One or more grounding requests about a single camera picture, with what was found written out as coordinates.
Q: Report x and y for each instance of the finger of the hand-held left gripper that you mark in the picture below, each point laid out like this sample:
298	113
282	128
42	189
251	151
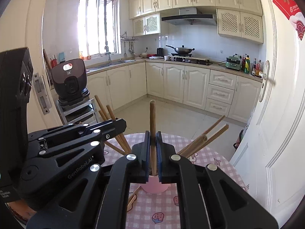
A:
78	157
109	125

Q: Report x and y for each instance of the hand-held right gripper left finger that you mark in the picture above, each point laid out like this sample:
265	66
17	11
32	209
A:
147	155

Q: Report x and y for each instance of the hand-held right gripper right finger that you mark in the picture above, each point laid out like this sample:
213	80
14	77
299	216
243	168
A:
159	157

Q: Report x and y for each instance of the pink cup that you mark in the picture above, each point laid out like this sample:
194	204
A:
154	188

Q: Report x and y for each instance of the round brown chopstick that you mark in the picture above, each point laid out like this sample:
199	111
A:
153	124

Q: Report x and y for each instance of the bunch of wooden chopsticks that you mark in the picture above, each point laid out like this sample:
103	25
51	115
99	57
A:
199	143

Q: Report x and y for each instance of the metal door strike plate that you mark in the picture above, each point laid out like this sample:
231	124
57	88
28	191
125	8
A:
41	95

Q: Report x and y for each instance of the white metal rack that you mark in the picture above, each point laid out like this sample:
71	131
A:
71	114

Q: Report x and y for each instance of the pink checked tablecloth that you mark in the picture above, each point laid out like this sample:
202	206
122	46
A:
147	210

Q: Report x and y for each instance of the kitchen sink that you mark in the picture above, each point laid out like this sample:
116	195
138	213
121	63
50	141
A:
112	64

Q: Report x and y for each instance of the wooden cutting board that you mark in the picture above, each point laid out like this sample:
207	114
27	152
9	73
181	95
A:
47	59

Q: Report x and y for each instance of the black rice cooker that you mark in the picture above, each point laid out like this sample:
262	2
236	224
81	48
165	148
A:
69	76

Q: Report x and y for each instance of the metal faucet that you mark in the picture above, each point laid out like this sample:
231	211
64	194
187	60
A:
109	56

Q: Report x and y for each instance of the light blue box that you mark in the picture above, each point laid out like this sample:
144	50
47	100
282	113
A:
61	57

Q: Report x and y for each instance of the hanging metal spatula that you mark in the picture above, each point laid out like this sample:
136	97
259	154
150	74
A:
125	49

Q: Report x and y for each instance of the cream kitchen base cabinets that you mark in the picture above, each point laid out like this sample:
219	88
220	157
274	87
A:
176	81

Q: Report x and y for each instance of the hanging metal ladle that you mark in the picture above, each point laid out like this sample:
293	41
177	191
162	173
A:
131	47

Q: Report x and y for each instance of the red flat container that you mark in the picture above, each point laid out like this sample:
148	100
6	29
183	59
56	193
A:
152	56

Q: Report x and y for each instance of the white mug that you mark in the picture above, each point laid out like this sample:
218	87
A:
166	58

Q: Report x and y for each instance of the black kettle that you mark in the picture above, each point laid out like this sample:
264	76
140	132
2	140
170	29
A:
160	52

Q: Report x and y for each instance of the kitchen window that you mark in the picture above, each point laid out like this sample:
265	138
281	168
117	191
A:
97	26

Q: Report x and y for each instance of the gas stove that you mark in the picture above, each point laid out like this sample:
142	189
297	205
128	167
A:
190	59

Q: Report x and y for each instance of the metal wok with lid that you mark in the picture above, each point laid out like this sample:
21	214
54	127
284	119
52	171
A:
183	50

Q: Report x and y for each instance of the green electric grill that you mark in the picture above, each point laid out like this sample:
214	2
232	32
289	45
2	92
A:
233	63

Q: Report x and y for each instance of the green dish soap bottle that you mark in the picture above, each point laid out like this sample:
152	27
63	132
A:
247	65

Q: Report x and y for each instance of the dark sauce bottle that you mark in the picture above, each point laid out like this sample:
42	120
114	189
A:
254	68

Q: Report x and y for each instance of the black range hood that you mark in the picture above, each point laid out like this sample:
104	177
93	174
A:
188	18

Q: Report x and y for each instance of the red sauce bottle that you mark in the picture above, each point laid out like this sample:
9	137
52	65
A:
259	69

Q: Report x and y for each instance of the white door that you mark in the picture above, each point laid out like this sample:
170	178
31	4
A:
281	100

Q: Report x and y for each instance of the red paper door decoration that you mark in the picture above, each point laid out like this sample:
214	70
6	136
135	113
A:
288	4

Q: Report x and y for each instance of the wall utensil rail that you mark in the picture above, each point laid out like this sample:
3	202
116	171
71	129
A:
129	38

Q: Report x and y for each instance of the cream lattice wall cabinet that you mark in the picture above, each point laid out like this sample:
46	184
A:
146	25
238	26

